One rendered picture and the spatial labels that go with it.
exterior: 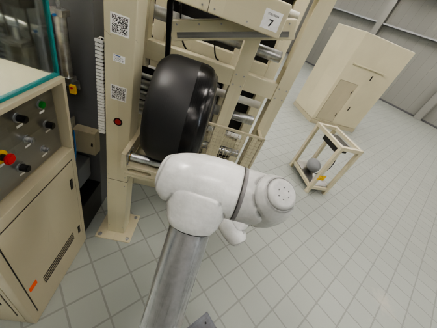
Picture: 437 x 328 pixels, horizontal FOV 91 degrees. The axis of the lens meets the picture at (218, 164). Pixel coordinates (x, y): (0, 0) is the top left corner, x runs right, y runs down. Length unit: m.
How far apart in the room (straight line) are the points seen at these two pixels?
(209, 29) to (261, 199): 1.13
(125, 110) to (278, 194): 0.94
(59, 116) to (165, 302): 0.96
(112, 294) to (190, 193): 1.44
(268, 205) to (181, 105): 0.63
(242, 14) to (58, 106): 0.95
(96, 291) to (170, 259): 1.34
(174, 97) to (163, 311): 0.74
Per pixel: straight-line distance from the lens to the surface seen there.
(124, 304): 1.81
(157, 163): 1.25
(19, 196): 1.15
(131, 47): 1.09
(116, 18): 1.10
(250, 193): 0.46
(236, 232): 1.03
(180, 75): 1.01
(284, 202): 0.45
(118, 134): 1.31
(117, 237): 2.00
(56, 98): 1.21
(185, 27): 1.42
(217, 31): 1.41
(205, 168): 0.46
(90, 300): 1.84
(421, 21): 14.79
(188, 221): 0.48
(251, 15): 1.27
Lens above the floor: 1.73
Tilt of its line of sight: 37 degrees down
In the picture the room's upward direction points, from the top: 22 degrees clockwise
